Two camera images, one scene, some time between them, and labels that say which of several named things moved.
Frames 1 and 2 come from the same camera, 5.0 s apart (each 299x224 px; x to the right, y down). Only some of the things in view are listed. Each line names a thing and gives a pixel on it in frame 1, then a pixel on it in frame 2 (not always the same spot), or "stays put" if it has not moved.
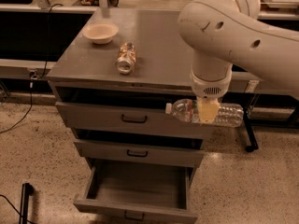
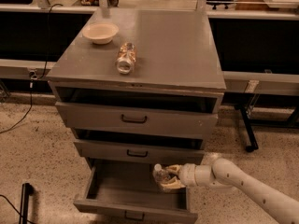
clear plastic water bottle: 229,114 → 162,176
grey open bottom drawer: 135,191 stays put
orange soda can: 126,58 stays put
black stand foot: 27,190 stays put
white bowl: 100,33 stays put
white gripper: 210,87 → 187,175
